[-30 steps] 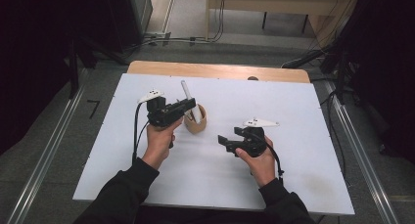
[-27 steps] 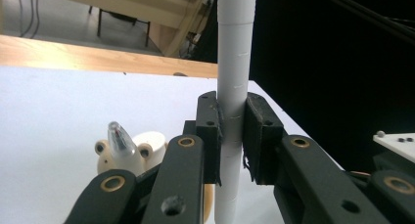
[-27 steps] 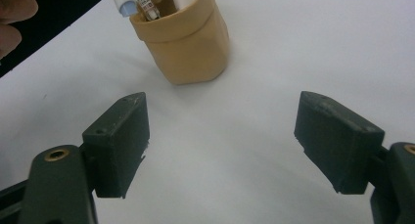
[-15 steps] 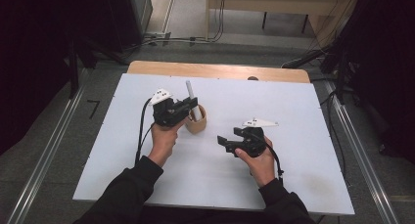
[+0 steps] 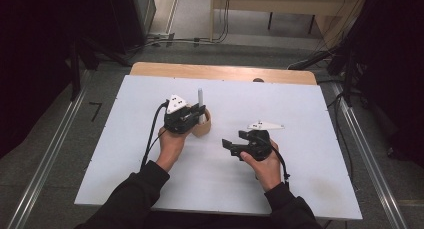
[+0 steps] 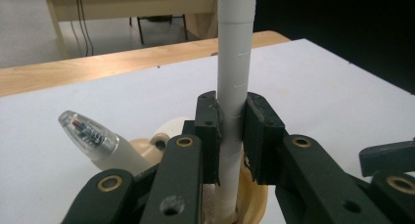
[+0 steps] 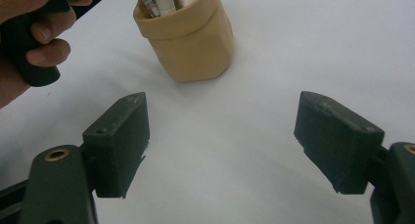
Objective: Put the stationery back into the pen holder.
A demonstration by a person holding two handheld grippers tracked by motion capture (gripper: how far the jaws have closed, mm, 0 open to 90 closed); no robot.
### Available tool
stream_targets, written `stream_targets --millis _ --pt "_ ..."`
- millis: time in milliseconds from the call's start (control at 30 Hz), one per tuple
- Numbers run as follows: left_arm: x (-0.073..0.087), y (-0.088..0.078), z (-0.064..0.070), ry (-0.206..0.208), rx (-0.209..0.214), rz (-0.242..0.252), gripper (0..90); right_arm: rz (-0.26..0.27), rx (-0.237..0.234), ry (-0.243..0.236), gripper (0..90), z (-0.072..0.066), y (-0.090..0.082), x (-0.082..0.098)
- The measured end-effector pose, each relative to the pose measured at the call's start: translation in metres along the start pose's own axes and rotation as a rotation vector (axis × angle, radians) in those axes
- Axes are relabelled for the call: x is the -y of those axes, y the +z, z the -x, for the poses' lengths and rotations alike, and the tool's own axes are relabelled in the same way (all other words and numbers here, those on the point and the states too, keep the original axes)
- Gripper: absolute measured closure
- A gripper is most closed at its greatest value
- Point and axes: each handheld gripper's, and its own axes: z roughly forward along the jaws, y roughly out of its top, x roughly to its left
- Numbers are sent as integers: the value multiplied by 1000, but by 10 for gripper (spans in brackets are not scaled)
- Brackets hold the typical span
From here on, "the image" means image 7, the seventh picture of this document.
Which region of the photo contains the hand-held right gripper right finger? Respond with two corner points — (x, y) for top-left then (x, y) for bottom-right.
(293, 90), (386, 196)

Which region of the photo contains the long white pen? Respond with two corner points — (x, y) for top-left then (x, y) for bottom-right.
(148, 0), (177, 17)

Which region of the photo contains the clear thin pen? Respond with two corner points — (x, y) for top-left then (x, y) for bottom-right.
(134, 0), (161, 19)

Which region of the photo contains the tan bear pen holder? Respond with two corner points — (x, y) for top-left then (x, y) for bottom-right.
(132, 0), (236, 84)

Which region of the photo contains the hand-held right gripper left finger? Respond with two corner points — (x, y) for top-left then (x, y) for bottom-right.
(81, 91), (152, 200)

